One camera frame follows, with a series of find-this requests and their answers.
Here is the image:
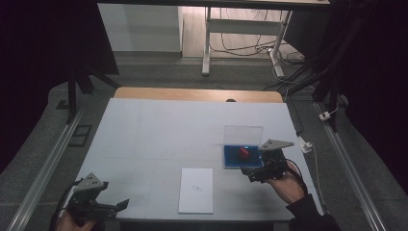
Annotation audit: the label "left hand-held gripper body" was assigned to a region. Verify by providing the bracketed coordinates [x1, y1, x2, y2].
[65, 172, 120, 223]

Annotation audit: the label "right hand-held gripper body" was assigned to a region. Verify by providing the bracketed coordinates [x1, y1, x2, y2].
[246, 139, 294, 185]

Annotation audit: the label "blue ink pad box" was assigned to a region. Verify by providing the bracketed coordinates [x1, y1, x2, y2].
[223, 124, 265, 170]

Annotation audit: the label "person's right hand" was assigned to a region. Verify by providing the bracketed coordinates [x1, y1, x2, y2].
[265, 160, 306, 205]

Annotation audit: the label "person's left hand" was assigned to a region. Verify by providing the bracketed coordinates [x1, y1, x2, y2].
[55, 210, 97, 231]

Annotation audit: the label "stack of white paper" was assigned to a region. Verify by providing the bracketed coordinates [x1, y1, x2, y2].
[178, 167, 215, 215]

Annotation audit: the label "large white table sheet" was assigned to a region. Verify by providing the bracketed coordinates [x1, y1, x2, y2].
[64, 97, 323, 223]

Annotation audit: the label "wooden table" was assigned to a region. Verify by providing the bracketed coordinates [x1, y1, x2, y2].
[114, 86, 284, 104]

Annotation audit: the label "black metal stand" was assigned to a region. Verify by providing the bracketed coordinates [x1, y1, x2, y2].
[287, 13, 357, 133]
[64, 61, 123, 125]

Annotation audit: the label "black curtain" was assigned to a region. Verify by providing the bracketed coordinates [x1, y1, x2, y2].
[330, 0, 408, 195]
[0, 0, 120, 176]

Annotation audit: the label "white partition panel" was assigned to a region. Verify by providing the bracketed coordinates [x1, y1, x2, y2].
[97, 3, 185, 54]

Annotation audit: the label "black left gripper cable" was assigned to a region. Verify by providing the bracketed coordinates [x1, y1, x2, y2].
[52, 178, 84, 231]

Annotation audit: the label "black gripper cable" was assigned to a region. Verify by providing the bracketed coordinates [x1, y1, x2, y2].
[284, 158, 310, 197]
[52, 178, 84, 231]

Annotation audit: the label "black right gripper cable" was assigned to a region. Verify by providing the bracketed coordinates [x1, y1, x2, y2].
[284, 158, 310, 197]

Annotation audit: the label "white plug with cable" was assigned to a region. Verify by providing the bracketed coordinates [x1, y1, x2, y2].
[298, 137, 329, 214]

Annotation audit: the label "aluminium floor rail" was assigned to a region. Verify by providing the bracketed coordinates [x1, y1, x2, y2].
[313, 101, 390, 231]
[5, 108, 85, 231]

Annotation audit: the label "black floor frame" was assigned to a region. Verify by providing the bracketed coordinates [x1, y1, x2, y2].
[67, 124, 93, 148]

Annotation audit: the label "black floor cables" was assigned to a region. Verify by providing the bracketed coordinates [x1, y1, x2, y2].
[209, 9, 317, 92]

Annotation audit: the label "white desk frame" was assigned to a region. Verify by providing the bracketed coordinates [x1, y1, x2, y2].
[201, 6, 293, 79]

